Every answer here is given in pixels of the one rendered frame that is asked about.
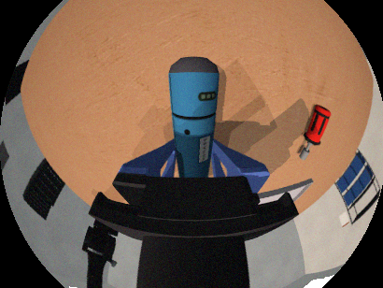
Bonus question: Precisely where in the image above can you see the dark blue electric nut driver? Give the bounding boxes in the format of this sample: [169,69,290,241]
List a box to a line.
[168,57,220,178]

